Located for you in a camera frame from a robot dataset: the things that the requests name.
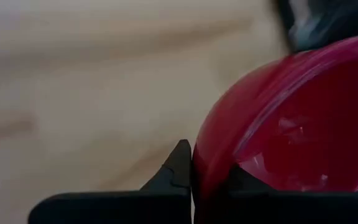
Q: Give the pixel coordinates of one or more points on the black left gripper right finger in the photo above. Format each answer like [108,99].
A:
[291,208]

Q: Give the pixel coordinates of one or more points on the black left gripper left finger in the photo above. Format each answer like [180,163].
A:
[154,205]

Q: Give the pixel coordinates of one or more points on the small magenta plastic bowl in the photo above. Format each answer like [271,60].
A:
[306,109]

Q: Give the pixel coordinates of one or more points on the black aluminium table frame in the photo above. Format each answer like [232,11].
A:
[337,18]

